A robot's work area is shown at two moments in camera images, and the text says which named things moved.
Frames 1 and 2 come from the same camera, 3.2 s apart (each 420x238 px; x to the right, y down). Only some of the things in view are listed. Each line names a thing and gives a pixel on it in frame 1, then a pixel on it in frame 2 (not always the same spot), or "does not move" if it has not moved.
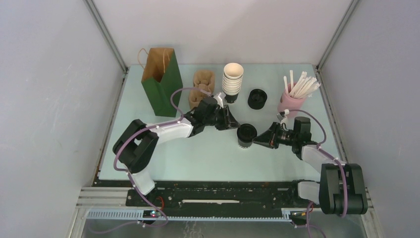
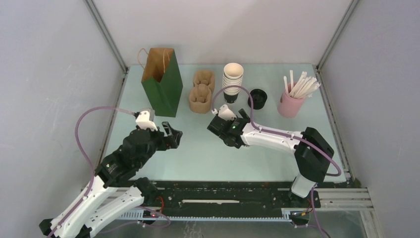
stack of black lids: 257,98 does not move
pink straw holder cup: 292,104 does not move
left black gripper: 228,122 -> 168,142
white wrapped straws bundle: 303,87 does not move
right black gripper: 269,138 -> 244,115
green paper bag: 161,76 does not move
